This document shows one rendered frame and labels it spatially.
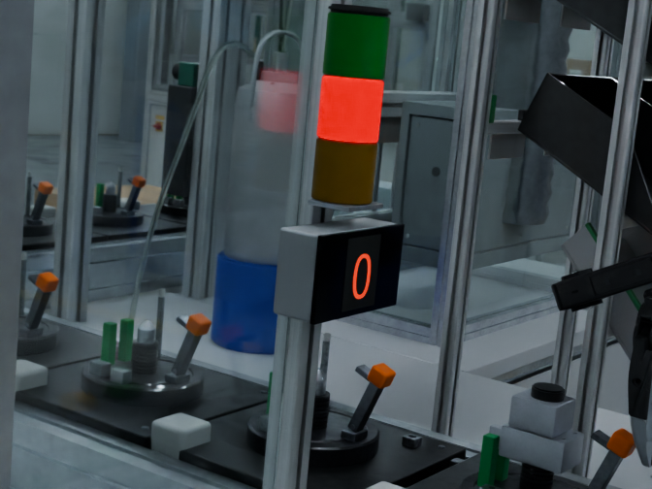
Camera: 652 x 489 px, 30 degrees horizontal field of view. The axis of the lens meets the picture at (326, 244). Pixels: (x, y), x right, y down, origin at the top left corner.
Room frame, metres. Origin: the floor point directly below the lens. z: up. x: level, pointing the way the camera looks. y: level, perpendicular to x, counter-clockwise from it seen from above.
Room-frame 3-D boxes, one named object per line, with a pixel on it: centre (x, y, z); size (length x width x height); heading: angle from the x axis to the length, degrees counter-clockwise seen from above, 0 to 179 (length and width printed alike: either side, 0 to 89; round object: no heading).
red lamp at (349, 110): (0.98, -0.01, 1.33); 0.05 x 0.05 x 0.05
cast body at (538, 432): (1.08, -0.21, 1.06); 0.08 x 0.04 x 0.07; 55
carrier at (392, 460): (1.22, 0.00, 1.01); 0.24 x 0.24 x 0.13; 55
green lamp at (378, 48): (0.98, -0.01, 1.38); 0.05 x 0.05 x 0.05
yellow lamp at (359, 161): (0.98, -0.01, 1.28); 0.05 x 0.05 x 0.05
